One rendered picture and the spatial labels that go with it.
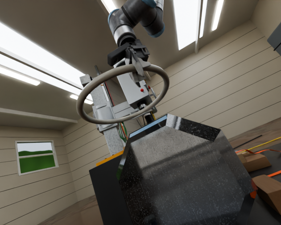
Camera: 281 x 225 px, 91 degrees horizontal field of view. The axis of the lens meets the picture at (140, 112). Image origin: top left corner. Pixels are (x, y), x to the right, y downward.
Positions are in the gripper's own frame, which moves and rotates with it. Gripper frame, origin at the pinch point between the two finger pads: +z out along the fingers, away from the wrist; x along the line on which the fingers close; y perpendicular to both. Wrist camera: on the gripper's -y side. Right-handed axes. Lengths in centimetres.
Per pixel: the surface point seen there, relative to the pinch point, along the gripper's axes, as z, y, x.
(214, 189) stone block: 50, 30, 31
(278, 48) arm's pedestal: 5, 60, -13
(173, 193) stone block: 46, 14, 45
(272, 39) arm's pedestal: 0, 58, -15
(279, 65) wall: -134, 674, 213
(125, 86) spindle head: -49, 19, 72
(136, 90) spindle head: -40, 28, 68
